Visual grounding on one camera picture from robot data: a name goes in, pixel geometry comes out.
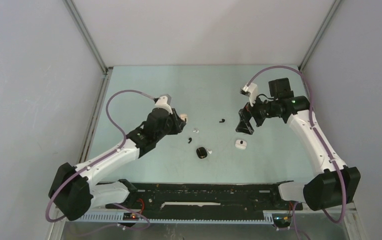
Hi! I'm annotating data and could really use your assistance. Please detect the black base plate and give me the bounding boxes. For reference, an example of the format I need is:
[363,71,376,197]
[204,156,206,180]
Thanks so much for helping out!
[123,182,303,220]

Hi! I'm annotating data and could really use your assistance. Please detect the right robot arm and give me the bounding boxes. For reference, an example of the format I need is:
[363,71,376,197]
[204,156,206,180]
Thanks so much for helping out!
[235,78,361,211]

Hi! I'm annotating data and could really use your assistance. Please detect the white earbud charging case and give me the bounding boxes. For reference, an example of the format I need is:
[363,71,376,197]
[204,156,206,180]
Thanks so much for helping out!
[235,139,248,150]

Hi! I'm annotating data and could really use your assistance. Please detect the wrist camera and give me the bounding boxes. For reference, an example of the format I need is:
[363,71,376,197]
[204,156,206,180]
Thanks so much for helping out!
[154,94,173,115]
[240,83,259,107]

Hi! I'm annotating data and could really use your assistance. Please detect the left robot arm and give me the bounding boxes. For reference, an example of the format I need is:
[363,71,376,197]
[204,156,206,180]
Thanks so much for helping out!
[48,107,188,221]

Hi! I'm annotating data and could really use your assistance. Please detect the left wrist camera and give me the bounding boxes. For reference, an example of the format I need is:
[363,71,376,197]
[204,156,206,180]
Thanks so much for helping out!
[154,94,173,115]

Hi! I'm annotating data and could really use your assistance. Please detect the beige earbud charging case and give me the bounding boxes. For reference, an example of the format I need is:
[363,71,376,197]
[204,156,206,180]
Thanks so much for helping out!
[179,113,188,122]

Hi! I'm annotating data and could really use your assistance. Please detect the grey cable duct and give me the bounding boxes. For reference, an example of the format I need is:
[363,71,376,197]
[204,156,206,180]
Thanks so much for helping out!
[75,211,274,225]

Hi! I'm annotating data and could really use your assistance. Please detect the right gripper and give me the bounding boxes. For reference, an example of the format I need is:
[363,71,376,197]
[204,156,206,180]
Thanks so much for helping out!
[235,91,278,135]

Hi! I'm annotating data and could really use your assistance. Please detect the black earbud charging case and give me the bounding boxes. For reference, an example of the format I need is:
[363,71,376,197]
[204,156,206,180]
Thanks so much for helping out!
[196,147,208,159]

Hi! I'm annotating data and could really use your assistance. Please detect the aluminium frame rail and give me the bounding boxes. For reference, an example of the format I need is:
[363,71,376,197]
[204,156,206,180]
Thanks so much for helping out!
[295,202,357,215]

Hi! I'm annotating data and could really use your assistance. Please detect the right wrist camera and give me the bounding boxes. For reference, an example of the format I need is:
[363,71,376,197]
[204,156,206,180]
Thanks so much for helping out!
[240,83,259,107]

